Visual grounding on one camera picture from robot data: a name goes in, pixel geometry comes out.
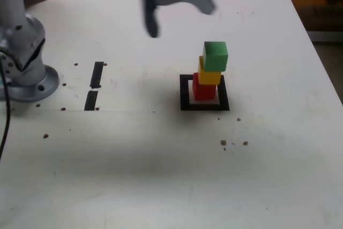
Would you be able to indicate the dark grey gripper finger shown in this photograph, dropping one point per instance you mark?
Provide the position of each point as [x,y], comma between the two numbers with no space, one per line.
[148,9]

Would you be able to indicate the green cube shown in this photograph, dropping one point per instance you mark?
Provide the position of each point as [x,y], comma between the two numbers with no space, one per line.
[215,56]

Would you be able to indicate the yellow cube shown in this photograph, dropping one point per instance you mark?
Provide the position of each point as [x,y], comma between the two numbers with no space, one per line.
[210,77]

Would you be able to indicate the red cube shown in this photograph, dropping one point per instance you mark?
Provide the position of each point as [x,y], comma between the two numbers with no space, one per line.
[203,92]

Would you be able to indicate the black tape square outline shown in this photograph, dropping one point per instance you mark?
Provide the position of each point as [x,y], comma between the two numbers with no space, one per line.
[185,97]

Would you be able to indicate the black tape strip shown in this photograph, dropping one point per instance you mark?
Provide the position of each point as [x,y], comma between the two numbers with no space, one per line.
[96,73]

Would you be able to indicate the brown wooden furniture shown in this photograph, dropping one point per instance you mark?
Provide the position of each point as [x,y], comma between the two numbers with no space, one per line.
[321,11]

